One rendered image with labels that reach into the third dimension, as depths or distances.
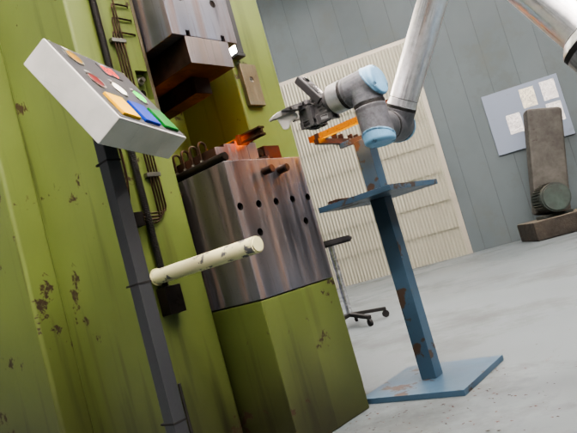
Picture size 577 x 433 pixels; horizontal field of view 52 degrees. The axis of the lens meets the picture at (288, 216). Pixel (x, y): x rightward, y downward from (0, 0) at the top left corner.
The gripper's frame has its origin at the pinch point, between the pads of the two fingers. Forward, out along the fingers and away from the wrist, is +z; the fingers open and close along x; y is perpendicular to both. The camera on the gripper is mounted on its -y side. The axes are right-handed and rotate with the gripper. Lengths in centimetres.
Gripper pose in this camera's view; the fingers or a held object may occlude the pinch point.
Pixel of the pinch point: (282, 118)
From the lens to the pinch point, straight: 191.2
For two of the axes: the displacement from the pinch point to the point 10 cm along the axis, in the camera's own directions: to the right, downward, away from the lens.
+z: -7.2, 2.6, 6.4
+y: 2.7, 9.6, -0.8
